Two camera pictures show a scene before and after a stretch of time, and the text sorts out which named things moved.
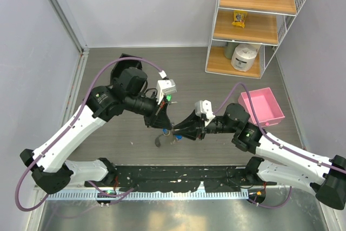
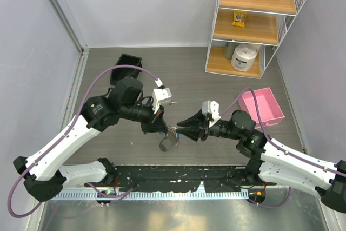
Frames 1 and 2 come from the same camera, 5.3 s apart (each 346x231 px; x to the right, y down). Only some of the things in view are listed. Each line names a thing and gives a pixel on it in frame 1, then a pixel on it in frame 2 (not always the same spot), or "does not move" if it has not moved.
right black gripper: (197, 123) does not move
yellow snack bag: (240, 18) does not move
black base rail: (168, 178) does not move
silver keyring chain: (157, 141) to (170, 140)
